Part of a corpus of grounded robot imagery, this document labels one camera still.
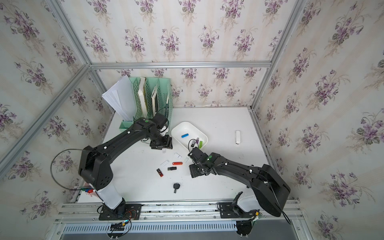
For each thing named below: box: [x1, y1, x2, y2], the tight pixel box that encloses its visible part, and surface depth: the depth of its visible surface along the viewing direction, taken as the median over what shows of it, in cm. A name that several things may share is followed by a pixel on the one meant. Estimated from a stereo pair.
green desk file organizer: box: [119, 77, 174, 129], surface depth 106 cm
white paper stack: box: [101, 75, 136, 122], surface depth 98 cm
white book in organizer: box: [138, 77, 148, 118], surface depth 100 cm
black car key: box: [173, 182, 181, 194], surface depth 80 cm
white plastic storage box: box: [171, 121, 208, 151], surface depth 103 cm
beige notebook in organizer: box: [151, 86, 159, 117], surface depth 103 cm
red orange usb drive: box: [172, 161, 183, 166], surface depth 92 cm
